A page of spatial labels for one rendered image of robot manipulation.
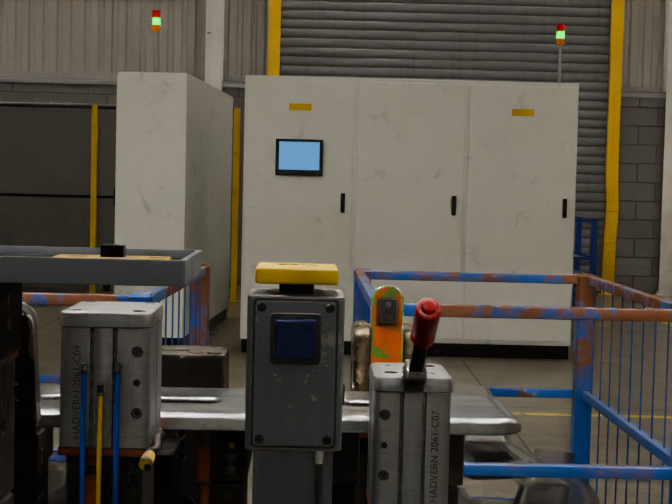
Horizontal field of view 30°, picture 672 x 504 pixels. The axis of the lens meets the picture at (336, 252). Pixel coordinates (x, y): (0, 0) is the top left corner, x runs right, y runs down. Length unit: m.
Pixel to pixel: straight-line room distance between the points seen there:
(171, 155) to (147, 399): 8.02
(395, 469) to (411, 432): 0.03
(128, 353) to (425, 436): 0.26
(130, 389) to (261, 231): 7.99
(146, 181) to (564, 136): 3.02
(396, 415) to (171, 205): 8.03
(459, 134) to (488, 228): 0.71
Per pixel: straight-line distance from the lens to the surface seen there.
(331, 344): 0.90
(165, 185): 9.08
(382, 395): 1.07
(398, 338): 1.40
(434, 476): 1.09
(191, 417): 1.19
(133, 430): 1.08
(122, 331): 1.07
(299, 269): 0.90
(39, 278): 0.88
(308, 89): 9.06
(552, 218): 9.19
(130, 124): 9.14
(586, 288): 4.20
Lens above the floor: 1.22
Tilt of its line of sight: 3 degrees down
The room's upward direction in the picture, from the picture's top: 1 degrees clockwise
